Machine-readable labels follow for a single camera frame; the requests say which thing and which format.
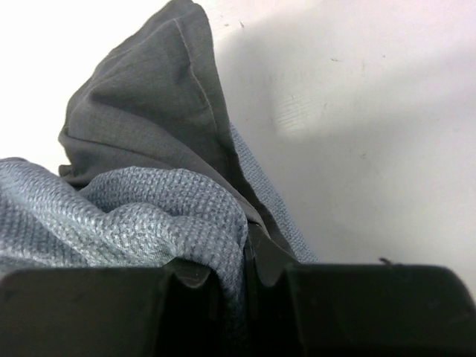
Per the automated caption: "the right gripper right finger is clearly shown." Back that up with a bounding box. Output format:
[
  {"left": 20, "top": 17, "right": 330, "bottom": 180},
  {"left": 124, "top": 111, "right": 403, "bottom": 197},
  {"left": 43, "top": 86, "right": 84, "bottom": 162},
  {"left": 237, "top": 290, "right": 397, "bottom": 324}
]
[{"left": 245, "top": 225, "right": 475, "bottom": 356}]

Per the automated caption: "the pillowcase grey outside blue inside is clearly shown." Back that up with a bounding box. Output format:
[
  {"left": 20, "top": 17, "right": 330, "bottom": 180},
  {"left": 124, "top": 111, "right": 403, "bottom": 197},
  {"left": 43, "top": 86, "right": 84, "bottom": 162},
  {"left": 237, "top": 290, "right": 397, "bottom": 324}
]
[{"left": 1, "top": 1, "right": 316, "bottom": 340}]

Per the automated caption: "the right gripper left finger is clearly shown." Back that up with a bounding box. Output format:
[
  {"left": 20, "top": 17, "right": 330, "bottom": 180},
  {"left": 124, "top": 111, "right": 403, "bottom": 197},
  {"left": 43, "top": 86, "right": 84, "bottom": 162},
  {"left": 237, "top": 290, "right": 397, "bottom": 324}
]
[{"left": 1, "top": 259, "right": 222, "bottom": 356}]

